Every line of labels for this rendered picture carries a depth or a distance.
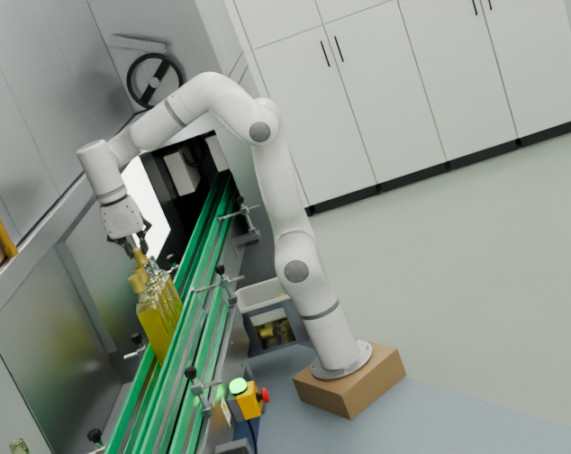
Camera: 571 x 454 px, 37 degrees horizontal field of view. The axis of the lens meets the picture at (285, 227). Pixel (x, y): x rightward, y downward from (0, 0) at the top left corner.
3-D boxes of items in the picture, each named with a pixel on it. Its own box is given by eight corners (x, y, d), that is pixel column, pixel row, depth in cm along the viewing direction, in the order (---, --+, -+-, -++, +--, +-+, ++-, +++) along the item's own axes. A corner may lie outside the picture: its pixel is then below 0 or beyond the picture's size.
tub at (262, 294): (243, 312, 284) (234, 289, 281) (307, 293, 280) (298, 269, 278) (239, 337, 268) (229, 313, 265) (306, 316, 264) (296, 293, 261)
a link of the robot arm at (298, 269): (338, 292, 248) (308, 220, 240) (341, 321, 231) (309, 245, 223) (299, 305, 250) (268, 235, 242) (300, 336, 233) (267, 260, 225)
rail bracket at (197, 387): (205, 412, 207) (185, 366, 203) (234, 404, 206) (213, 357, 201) (203, 422, 203) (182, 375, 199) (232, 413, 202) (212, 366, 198)
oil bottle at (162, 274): (176, 332, 256) (149, 270, 249) (194, 327, 255) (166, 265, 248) (173, 341, 250) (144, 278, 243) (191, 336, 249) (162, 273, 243)
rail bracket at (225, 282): (202, 310, 264) (186, 275, 260) (252, 294, 261) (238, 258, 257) (200, 314, 261) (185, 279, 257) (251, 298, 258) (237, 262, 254)
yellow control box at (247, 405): (239, 409, 228) (229, 386, 225) (265, 402, 227) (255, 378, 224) (236, 424, 221) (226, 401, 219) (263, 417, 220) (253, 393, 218)
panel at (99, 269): (165, 233, 317) (129, 149, 306) (173, 231, 317) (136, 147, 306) (107, 354, 233) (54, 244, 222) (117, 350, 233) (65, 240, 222)
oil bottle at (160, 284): (173, 342, 250) (144, 279, 243) (190, 337, 249) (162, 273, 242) (169, 351, 245) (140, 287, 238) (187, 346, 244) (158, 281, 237)
